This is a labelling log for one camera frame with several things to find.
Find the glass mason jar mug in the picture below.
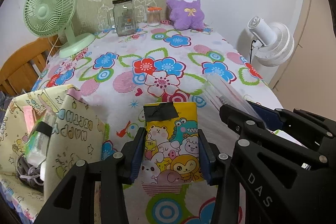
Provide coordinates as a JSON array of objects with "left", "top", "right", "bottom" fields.
[{"left": 112, "top": 0, "right": 137, "bottom": 36}]

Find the cotton swab jar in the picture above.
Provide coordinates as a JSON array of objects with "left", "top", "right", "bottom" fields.
[{"left": 147, "top": 7, "right": 162, "bottom": 27}]

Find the yellow cartoon storage box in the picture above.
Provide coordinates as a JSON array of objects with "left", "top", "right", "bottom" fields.
[{"left": 0, "top": 84, "right": 109, "bottom": 201}]

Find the grey purple cord bundle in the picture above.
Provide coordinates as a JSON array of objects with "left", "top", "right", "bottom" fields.
[{"left": 16, "top": 155, "right": 46, "bottom": 187}]

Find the white standing fan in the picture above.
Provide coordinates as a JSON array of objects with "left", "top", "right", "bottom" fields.
[{"left": 248, "top": 16, "right": 295, "bottom": 67}]

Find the pink paper pack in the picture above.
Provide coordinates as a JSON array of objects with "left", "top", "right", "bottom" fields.
[{"left": 23, "top": 106, "right": 37, "bottom": 133}]

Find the green desk fan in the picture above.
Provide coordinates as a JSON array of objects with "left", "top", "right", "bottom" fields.
[{"left": 23, "top": 0, "right": 95, "bottom": 58}]

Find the purple plush bunny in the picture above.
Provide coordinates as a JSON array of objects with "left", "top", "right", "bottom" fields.
[{"left": 166, "top": 0, "right": 205, "bottom": 31}]

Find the green tissue pack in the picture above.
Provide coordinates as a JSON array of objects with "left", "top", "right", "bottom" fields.
[{"left": 25, "top": 121, "right": 52, "bottom": 167}]

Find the yellow cartoon tissue pack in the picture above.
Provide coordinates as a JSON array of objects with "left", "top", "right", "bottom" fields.
[{"left": 140, "top": 102, "right": 203, "bottom": 185}]

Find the clear plastic pouch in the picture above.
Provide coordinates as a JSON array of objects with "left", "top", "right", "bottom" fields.
[{"left": 202, "top": 73, "right": 261, "bottom": 120}]

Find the wooden bed headboard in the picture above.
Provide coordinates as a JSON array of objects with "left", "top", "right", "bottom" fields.
[{"left": 0, "top": 35, "right": 61, "bottom": 96}]

